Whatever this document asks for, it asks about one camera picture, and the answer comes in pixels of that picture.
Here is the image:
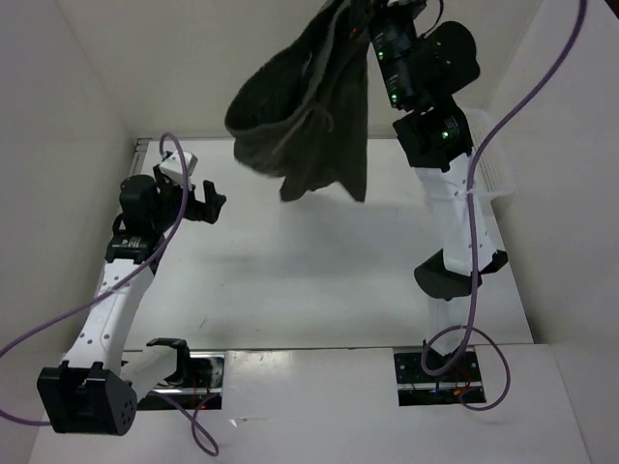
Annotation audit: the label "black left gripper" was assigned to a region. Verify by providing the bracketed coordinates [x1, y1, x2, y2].
[152, 164, 225, 231]

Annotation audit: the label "dark olive green shorts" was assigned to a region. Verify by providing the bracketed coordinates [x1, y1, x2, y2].
[224, 1, 369, 202]

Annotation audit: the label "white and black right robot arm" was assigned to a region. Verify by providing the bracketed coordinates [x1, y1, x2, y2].
[368, 5, 508, 380]

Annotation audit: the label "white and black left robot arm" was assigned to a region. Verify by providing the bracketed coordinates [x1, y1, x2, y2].
[37, 166, 226, 436]

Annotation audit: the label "white perforated plastic basket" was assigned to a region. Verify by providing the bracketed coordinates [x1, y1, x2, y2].
[463, 108, 516, 203]

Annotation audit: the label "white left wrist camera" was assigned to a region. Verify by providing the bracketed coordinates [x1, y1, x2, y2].
[159, 151, 198, 186]

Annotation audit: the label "aluminium table edge rail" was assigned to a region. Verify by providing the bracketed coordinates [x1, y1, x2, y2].
[128, 138, 151, 177]

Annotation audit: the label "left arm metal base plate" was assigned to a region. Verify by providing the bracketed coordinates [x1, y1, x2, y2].
[137, 351, 225, 411]

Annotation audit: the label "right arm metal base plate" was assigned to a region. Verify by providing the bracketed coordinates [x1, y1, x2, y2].
[393, 347, 486, 407]

